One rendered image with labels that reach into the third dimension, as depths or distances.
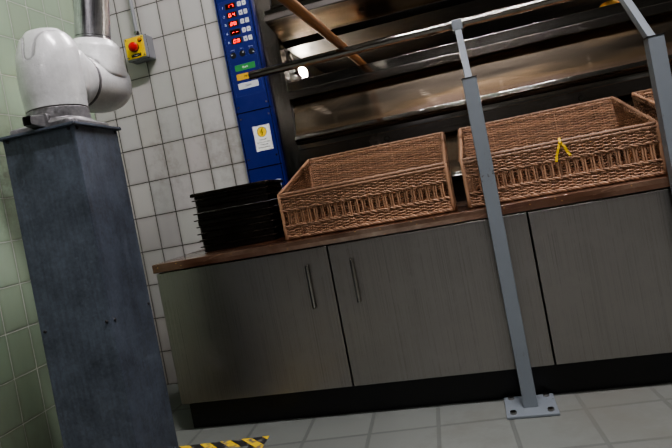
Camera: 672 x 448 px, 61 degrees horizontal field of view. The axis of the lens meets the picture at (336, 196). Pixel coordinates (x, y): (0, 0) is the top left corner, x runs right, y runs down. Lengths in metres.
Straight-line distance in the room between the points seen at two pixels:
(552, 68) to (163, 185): 1.65
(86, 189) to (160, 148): 1.10
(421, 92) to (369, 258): 0.79
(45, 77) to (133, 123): 1.08
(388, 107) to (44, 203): 1.29
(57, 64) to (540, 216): 1.36
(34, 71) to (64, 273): 0.51
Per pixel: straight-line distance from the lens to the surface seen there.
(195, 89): 2.54
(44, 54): 1.65
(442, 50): 2.29
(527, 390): 1.77
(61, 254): 1.58
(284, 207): 1.84
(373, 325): 1.79
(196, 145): 2.52
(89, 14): 1.87
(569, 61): 2.30
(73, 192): 1.55
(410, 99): 2.27
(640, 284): 1.80
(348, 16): 2.34
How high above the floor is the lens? 0.72
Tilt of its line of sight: 1 degrees down
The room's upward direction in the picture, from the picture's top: 11 degrees counter-clockwise
